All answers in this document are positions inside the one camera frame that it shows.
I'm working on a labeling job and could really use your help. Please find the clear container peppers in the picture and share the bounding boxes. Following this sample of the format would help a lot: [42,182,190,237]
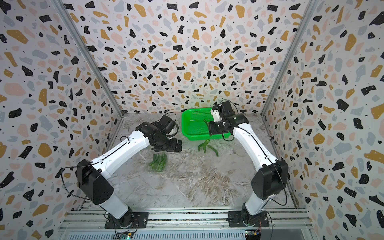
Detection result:
[182,137,235,158]
[149,153,168,173]

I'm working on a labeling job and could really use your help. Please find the green peppers bunch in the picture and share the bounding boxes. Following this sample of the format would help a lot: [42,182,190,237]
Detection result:
[198,140,219,157]

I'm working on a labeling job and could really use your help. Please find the green plastic mesh basket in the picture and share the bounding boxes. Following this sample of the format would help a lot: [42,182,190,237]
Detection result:
[181,107,231,141]

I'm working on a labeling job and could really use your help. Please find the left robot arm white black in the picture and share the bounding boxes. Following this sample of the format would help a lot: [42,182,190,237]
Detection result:
[75,115,182,226]

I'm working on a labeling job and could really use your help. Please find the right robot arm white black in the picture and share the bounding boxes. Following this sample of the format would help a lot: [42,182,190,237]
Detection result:
[208,101,288,217]

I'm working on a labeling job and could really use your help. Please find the left circuit board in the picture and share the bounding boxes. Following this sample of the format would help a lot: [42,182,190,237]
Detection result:
[116,232,134,240]

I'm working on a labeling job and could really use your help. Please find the circuit board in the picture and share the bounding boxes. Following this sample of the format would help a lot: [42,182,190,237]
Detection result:
[116,232,134,240]
[245,230,261,240]

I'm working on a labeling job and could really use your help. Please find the right circuit board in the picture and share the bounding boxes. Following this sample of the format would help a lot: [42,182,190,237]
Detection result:
[245,230,261,240]

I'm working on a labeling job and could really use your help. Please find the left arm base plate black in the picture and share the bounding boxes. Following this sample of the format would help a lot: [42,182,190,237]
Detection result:
[105,212,149,231]

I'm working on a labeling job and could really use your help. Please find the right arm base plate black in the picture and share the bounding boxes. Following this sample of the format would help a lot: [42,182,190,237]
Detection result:
[227,210,270,228]

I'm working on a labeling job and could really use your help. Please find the aluminium front rail frame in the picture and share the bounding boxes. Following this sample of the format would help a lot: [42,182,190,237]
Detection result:
[57,207,317,240]

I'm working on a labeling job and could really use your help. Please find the right corner aluminium post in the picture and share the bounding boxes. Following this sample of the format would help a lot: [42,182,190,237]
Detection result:
[261,0,319,117]

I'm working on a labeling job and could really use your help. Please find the corner aluminium post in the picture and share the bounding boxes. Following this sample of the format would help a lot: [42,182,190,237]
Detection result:
[52,0,124,118]
[261,0,319,117]

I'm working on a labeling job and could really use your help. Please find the left corner aluminium post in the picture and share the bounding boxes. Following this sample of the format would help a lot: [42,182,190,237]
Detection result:
[52,0,124,118]

